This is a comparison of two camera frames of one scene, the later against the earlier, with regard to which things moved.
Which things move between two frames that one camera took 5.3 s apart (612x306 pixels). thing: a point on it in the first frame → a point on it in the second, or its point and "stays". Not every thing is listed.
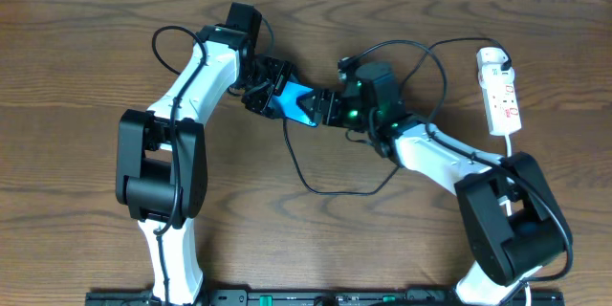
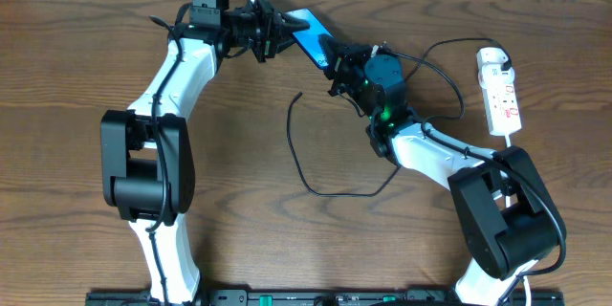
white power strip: x=501 y=102 stays
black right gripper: x=330 y=108 → x=342 y=63
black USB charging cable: x=395 y=170 stays
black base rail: x=326 y=297 stays
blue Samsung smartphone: x=286 y=103 → x=309 y=36
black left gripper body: x=267 y=89 → x=264 y=34
